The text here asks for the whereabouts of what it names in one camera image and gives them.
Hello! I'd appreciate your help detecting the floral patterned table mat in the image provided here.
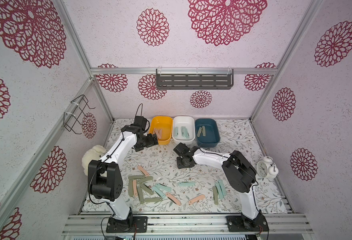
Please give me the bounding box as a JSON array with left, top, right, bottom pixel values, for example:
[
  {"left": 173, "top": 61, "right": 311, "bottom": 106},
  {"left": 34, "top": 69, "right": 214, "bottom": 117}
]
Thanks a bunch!
[{"left": 81, "top": 118, "right": 287, "bottom": 214}]

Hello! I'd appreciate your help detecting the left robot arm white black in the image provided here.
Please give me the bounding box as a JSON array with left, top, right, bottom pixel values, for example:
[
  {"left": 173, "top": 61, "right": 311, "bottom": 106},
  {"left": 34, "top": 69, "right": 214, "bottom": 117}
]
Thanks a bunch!
[{"left": 88, "top": 116, "right": 158, "bottom": 221}]

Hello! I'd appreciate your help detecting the pink fruit knife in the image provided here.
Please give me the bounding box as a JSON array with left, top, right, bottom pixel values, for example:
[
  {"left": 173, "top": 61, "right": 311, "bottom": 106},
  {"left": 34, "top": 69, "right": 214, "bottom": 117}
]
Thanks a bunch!
[
  {"left": 188, "top": 195, "right": 206, "bottom": 205},
  {"left": 133, "top": 180, "right": 138, "bottom": 197},
  {"left": 157, "top": 129, "right": 162, "bottom": 139},
  {"left": 166, "top": 192, "right": 182, "bottom": 206},
  {"left": 138, "top": 166, "right": 150, "bottom": 177},
  {"left": 154, "top": 128, "right": 159, "bottom": 139}
]

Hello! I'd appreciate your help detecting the dark teal storage box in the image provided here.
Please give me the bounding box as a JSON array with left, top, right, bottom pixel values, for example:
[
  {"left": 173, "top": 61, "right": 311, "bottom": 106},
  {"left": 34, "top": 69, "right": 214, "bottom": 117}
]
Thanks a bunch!
[{"left": 195, "top": 119, "right": 221, "bottom": 148}]

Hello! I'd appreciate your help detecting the black wire wall rack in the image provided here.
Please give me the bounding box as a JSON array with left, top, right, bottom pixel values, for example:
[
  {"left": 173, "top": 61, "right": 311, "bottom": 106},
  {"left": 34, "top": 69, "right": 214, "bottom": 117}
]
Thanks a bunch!
[{"left": 63, "top": 94, "right": 95, "bottom": 135}]

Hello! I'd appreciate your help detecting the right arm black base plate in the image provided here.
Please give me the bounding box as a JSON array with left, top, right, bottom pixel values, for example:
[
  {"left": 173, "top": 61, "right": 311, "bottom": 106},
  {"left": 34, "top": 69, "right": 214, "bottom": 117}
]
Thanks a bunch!
[{"left": 226, "top": 213, "right": 269, "bottom": 233}]

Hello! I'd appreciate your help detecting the white plush teddy bear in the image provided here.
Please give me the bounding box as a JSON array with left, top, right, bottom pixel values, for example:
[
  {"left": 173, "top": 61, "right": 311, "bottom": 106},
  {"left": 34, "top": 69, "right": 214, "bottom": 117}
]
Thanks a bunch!
[{"left": 82, "top": 145, "right": 107, "bottom": 176}]

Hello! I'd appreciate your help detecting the olive fruit knife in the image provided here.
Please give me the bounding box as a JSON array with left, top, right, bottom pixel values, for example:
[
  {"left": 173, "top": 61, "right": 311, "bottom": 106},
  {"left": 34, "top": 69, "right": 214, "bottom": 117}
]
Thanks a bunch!
[
  {"left": 212, "top": 187, "right": 219, "bottom": 205},
  {"left": 128, "top": 175, "right": 146, "bottom": 180},
  {"left": 128, "top": 179, "right": 134, "bottom": 197},
  {"left": 197, "top": 127, "right": 203, "bottom": 137},
  {"left": 144, "top": 197, "right": 163, "bottom": 203},
  {"left": 140, "top": 183, "right": 155, "bottom": 195},
  {"left": 202, "top": 126, "right": 206, "bottom": 137},
  {"left": 137, "top": 176, "right": 153, "bottom": 184},
  {"left": 137, "top": 186, "right": 145, "bottom": 204}
]

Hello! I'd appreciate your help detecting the aluminium front rail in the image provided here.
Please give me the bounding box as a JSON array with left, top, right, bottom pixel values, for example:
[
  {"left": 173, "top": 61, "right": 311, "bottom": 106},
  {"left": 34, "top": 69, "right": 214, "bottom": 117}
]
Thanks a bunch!
[{"left": 61, "top": 214, "right": 313, "bottom": 237}]

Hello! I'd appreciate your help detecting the white twin-bell alarm clock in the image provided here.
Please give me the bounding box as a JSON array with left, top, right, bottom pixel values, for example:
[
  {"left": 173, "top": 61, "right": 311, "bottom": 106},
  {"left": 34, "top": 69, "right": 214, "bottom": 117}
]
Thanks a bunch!
[{"left": 256, "top": 156, "right": 279, "bottom": 180}]

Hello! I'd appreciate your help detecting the grey wall shelf rack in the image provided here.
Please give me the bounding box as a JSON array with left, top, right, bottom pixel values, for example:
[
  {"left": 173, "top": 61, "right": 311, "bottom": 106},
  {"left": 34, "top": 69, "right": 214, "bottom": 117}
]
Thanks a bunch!
[{"left": 155, "top": 69, "right": 234, "bottom": 90}]

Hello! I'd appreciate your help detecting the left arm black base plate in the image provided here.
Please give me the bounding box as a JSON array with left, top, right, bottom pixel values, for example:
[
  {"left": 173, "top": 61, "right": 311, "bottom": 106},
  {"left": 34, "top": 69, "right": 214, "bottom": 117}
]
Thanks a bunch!
[{"left": 106, "top": 216, "right": 148, "bottom": 234}]

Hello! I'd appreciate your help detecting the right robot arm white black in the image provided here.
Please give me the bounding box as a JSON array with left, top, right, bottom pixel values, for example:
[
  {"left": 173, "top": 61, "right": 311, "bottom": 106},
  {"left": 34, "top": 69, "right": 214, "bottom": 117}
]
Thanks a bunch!
[{"left": 174, "top": 143, "right": 261, "bottom": 221}]

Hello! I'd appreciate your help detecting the white plastic storage box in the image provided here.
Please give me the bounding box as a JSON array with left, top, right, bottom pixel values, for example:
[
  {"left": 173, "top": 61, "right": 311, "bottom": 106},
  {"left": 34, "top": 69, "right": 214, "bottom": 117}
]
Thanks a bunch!
[{"left": 172, "top": 116, "right": 196, "bottom": 145}]

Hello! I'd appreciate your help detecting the yellow plastic storage box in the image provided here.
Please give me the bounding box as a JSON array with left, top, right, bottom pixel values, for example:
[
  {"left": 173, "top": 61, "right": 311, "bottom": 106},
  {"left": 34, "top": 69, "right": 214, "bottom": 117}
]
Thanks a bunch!
[{"left": 149, "top": 116, "right": 173, "bottom": 145}]

